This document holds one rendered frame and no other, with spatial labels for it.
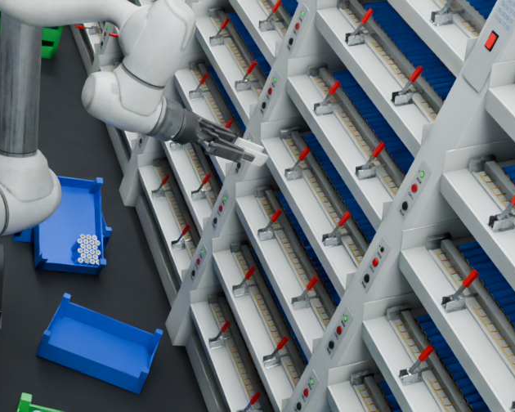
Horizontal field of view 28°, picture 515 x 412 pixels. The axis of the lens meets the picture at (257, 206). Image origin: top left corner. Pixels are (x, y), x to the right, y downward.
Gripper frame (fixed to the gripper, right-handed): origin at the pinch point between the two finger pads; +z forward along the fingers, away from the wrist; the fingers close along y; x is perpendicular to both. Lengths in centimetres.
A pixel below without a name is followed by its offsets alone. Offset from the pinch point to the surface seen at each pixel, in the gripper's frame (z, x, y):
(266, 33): 18, 11, -54
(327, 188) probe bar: 25.7, -2.7, -2.6
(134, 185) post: 34, -72, -101
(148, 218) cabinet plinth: 38, -75, -87
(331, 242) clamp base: 21.8, -6.9, 15.1
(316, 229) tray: 21.5, -8.4, 8.5
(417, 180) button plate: 13.8, 22.6, 34.3
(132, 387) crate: 18, -82, -11
